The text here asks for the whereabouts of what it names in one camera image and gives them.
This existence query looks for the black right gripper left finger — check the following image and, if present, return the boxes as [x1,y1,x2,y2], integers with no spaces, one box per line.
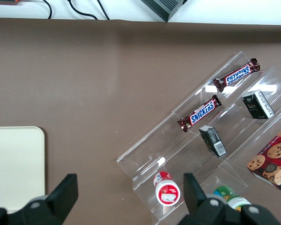
[0,173,79,225]

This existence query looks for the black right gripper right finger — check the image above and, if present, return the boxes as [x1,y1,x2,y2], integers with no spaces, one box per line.
[177,173,280,225]

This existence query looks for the cream plastic tray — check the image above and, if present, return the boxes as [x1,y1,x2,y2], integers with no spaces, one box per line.
[0,126,46,214]

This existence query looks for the green lidded snack cup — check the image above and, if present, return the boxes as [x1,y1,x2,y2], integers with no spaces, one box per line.
[213,185,252,212]

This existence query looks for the red lidded snack cup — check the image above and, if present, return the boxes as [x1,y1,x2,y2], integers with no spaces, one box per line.
[153,171,182,206]

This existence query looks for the clear acrylic display stand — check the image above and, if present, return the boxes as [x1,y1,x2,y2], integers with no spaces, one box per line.
[116,51,281,225]

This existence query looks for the small black carton box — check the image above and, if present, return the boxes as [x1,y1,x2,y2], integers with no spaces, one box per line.
[199,125,228,158]
[241,90,276,120]

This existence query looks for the red chocolate chip cookie box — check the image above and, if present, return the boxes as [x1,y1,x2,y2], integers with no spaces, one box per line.
[246,122,281,193]

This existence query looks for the Snickers chocolate bar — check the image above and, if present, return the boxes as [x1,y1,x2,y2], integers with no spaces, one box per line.
[177,94,222,134]
[213,58,261,93]

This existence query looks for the brown table mat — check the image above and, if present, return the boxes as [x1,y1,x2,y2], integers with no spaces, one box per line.
[0,17,281,225]

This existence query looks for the dark grey ribbed device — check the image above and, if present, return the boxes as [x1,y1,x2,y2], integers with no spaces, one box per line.
[140,0,188,23]

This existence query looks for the black cable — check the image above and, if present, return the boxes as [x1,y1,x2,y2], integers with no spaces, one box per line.
[42,0,53,19]
[96,0,110,20]
[67,0,99,20]

